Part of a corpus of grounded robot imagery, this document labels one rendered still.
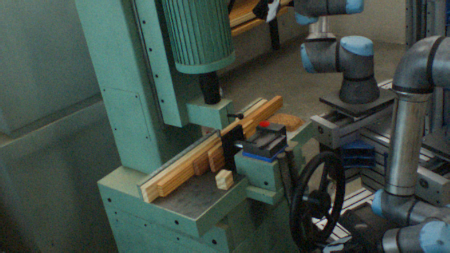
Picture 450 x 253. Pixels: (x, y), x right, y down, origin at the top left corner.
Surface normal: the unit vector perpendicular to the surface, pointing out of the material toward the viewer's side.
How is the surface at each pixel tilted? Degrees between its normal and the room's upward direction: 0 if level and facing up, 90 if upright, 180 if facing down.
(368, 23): 90
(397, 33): 90
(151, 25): 90
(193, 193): 0
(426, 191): 90
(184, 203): 0
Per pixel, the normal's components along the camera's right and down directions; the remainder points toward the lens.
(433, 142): -0.15, -0.88
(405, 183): 0.00, 0.29
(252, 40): 0.69, 0.22
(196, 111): -0.61, 0.44
